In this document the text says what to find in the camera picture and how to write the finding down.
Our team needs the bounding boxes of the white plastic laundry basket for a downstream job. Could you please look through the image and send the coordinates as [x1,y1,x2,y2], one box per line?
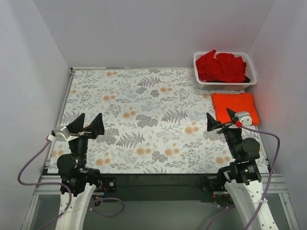
[193,52,257,91]

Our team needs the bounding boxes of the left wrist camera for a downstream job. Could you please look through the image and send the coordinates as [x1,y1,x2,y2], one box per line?
[46,126,71,142]

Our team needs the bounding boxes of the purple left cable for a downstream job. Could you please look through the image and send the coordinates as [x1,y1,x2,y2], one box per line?
[18,140,125,230]

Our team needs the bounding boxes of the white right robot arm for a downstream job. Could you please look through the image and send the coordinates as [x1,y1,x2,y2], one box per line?
[201,108,278,230]

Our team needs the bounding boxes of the red t shirt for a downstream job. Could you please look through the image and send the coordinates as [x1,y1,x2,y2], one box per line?
[196,50,247,83]

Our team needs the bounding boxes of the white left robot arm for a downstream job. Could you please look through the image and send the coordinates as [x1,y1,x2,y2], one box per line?
[52,113,105,230]

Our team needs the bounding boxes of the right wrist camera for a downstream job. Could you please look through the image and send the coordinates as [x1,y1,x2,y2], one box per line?
[234,111,252,127]

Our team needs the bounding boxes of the black garment in basket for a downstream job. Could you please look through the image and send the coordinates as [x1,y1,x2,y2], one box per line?
[211,76,250,83]

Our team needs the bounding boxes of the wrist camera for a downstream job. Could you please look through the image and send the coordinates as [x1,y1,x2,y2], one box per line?
[46,126,71,142]
[234,111,252,127]

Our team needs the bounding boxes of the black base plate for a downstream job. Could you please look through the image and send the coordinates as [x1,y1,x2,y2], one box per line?
[95,173,234,207]

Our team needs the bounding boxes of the aluminium frame rail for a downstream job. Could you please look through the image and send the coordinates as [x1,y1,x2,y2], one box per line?
[23,175,299,230]

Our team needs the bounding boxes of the folded orange t shirt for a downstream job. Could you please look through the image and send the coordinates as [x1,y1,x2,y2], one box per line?
[212,93,260,125]

